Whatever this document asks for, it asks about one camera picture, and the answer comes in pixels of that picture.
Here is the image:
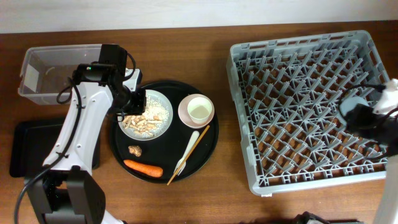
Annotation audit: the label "cream paper cup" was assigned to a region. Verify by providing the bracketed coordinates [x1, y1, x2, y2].
[187, 96, 213, 124]

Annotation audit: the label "grey plate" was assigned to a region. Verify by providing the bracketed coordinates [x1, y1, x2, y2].
[117, 89, 174, 141]

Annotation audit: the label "pink bowl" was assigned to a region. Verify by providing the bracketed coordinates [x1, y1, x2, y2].
[178, 94, 215, 129]

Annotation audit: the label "grey dishwasher rack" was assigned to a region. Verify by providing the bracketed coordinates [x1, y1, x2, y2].
[226, 30, 389, 197]

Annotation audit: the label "white plastic fork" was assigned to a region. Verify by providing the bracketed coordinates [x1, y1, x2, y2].
[174, 131, 200, 175]

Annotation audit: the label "clear plastic bin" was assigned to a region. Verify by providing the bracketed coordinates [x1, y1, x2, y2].
[18, 44, 101, 105]

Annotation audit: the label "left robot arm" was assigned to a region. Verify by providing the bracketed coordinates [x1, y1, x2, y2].
[13, 44, 146, 223]

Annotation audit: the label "rice and peanut scraps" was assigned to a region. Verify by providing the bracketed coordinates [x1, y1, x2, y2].
[121, 95, 170, 139]

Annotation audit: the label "round black tray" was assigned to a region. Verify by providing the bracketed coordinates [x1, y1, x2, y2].
[109, 80, 219, 184]

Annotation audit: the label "black rectangular tray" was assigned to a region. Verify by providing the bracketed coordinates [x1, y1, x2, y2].
[9, 117, 102, 178]

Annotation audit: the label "orange carrot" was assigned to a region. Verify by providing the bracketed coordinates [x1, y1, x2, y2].
[123, 159, 163, 178]

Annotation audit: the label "blue cup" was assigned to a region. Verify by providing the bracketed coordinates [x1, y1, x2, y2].
[336, 96, 369, 121]

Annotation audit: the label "ginger piece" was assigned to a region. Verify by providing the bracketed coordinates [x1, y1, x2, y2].
[128, 146, 142, 157]

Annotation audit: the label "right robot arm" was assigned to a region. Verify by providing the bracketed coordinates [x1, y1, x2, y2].
[343, 104, 397, 224]

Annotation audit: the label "wooden chopstick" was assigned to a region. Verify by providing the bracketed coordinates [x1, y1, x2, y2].
[167, 125, 210, 185]

